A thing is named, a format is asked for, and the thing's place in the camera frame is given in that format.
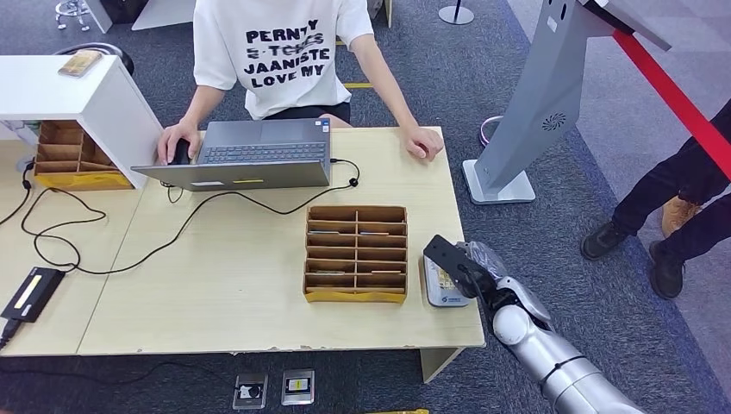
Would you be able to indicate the white shelf box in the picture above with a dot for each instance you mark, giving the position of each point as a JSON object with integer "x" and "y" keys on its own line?
{"x": 114, "y": 108}

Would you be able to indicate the round stanchion base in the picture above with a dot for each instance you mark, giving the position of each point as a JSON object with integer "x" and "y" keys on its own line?
{"x": 456, "y": 15}

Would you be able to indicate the grey laptop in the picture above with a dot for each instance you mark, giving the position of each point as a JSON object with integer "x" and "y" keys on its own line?
{"x": 263, "y": 174}

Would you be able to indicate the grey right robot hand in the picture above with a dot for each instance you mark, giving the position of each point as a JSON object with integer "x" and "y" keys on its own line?
{"x": 485, "y": 260}

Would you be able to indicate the bystander person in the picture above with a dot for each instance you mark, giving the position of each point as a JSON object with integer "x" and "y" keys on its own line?
{"x": 674, "y": 177}

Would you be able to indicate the black round stool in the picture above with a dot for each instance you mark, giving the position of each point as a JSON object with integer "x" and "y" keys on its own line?
{"x": 117, "y": 57}

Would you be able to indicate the tan boot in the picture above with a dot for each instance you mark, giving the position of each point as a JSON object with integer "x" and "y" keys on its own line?
{"x": 679, "y": 214}

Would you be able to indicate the black shoe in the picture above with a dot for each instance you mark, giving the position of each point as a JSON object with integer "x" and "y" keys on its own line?
{"x": 599, "y": 241}
{"x": 665, "y": 274}

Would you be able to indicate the floor socket plate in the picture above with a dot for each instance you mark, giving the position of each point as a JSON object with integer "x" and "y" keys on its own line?
{"x": 298, "y": 387}

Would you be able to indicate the person's left forearm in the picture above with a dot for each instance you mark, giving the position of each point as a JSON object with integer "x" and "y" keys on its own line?
{"x": 394, "y": 100}

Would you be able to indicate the floor socket with plug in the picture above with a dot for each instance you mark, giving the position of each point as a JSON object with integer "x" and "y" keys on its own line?
{"x": 250, "y": 391}

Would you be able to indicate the person's right hand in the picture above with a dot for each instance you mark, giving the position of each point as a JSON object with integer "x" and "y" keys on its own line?
{"x": 181, "y": 130}

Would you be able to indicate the grey kiosk stand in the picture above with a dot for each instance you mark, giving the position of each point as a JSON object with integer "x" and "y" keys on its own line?
{"x": 537, "y": 103}

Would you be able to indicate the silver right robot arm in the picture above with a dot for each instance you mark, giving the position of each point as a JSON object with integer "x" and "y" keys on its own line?
{"x": 559, "y": 365}

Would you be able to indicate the person's left hand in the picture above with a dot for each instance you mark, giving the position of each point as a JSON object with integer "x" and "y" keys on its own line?
{"x": 422, "y": 143}

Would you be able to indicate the black computer mouse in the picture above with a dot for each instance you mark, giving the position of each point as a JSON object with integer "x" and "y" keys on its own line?
{"x": 184, "y": 153}

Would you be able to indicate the chrome chair base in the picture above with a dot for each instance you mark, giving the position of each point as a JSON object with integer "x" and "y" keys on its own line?
{"x": 71, "y": 8}

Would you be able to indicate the person's right forearm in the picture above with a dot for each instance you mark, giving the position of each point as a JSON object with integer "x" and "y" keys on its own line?
{"x": 197, "y": 108}

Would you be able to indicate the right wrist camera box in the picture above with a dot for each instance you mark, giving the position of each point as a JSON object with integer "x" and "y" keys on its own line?
{"x": 451, "y": 263}

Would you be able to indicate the white floor panel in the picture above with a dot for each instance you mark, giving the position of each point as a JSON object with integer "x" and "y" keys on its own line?
{"x": 160, "y": 17}

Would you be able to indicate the wooden card organizer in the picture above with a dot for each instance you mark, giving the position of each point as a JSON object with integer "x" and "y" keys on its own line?
{"x": 357, "y": 257}
{"x": 63, "y": 154}

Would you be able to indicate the red barrier belt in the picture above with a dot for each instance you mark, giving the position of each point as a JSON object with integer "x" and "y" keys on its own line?
{"x": 674, "y": 100}

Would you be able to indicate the black box yellow label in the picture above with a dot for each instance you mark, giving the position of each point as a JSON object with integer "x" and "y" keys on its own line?
{"x": 34, "y": 294}

